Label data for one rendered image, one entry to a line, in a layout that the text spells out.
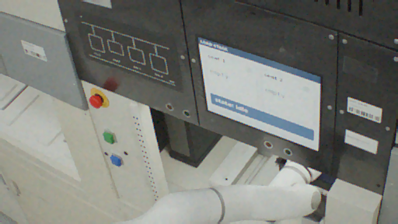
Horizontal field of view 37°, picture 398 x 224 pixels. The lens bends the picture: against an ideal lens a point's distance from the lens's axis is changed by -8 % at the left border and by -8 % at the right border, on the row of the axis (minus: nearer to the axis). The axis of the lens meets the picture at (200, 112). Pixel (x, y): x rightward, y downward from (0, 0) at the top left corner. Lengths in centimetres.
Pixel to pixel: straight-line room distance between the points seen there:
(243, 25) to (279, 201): 46
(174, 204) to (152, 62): 35
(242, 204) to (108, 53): 49
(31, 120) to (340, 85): 157
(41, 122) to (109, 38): 102
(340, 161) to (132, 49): 55
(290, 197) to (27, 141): 125
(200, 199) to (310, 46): 42
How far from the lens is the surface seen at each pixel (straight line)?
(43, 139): 241
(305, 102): 129
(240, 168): 210
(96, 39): 157
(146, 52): 147
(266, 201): 149
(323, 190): 180
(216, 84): 139
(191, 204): 135
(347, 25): 112
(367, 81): 118
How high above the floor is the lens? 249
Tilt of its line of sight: 44 degrees down
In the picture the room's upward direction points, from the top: 9 degrees counter-clockwise
